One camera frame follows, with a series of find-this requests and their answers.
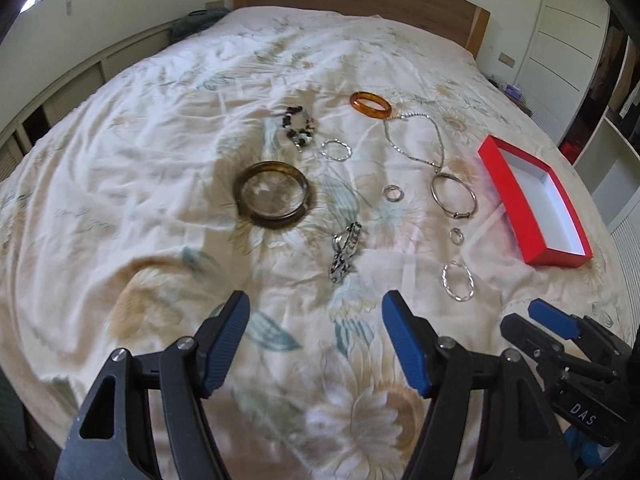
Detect red jewelry box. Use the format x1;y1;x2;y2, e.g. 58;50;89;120
478;136;592;269

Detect thin silver bangle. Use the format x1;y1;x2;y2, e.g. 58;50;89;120
430;171;478;220

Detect silver wrist watch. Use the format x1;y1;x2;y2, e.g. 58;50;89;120
329;221;362;284

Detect silver chain necklace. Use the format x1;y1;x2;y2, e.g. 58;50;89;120
382;110;446;174

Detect amber orange bangle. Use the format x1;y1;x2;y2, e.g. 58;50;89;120
349;91;393;120

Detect small twisted silver bracelet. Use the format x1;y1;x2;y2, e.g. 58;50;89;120
319;138;354;163

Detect dark brown bangle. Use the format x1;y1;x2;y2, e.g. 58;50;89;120
232;160;312;230

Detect dark beaded bracelet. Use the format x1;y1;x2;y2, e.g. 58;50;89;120
278;105;317;153

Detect red object by wardrobe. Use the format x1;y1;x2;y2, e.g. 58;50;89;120
559;132;584;164

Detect wooden nightstand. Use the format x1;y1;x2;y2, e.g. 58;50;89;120
488;77;533;118

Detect purple tissue pack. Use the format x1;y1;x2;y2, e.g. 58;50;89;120
503;84;523;101

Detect floral white bedspread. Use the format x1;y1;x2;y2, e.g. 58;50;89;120
1;8;638;479

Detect white wardrobe door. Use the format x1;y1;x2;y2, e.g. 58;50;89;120
515;0;610;143

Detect dark bag beside bed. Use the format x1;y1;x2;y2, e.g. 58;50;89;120
169;6;230;44

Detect low white wall cabinet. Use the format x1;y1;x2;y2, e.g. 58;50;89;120
1;20;175;180

